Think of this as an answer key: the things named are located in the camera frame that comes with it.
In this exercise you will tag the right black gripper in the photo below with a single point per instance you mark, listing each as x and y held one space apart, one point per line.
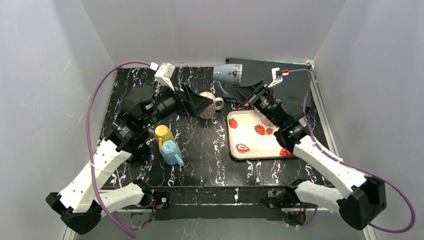
257 96

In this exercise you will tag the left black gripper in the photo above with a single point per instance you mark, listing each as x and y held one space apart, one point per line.
182 100

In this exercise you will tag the small grey blue mug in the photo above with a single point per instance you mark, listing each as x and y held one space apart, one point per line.
228 74

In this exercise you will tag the yellow mug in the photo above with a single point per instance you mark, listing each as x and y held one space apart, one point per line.
162 134

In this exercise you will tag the beige pink mug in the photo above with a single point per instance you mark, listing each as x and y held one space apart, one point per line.
266 121

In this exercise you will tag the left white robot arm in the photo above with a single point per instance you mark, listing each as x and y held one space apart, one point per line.
80 205

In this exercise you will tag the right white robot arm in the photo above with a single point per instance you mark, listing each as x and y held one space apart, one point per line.
358 197

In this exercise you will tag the white floral mug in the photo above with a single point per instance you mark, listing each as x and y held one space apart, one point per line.
218 104

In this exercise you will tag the light blue faceted mug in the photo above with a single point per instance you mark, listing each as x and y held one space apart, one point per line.
171 153

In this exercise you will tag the black mug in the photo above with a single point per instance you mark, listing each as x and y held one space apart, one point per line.
140 156

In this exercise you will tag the dark flat metal box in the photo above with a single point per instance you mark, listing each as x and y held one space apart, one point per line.
254 71

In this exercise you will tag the strawberry print white tray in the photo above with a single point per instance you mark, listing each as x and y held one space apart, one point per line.
250 138

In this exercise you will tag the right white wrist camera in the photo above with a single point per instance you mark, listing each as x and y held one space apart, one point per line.
277 76

